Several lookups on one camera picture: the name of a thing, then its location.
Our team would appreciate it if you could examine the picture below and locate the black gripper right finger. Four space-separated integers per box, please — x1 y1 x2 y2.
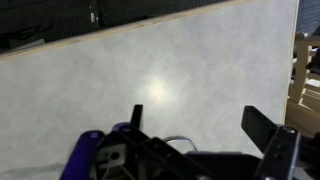
241 105 303 180

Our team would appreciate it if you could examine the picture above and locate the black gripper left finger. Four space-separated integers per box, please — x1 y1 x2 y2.
89 104 208 180

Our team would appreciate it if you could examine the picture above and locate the light wooden chair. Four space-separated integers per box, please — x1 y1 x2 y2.
284 31 320 138

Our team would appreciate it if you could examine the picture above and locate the black background equipment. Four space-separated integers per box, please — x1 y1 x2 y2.
0 0 234 55

